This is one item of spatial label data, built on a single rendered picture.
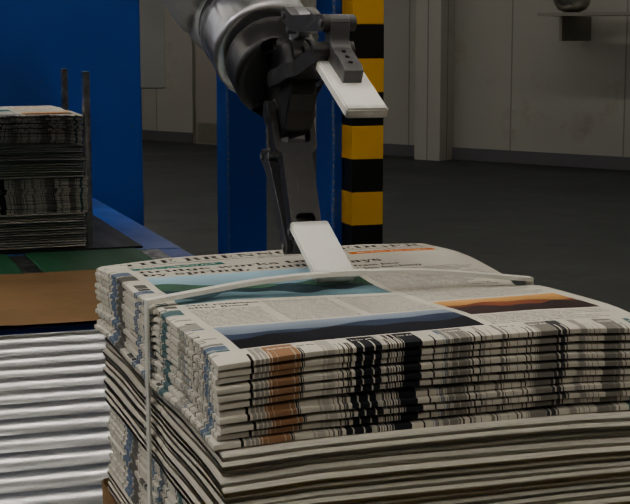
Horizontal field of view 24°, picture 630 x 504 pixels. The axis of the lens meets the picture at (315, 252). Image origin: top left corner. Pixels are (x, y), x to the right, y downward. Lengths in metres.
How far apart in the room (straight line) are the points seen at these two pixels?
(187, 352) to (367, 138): 1.34
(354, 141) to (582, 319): 1.29
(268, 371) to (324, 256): 0.25
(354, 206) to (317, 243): 1.12
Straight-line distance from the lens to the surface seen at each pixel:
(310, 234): 1.09
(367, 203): 2.20
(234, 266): 1.13
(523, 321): 0.91
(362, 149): 2.19
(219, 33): 1.18
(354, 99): 0.99
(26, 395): 1.72
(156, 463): 1.04
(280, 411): 0.84
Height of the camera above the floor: 1.21
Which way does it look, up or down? 8 degrees down
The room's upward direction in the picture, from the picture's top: straight up
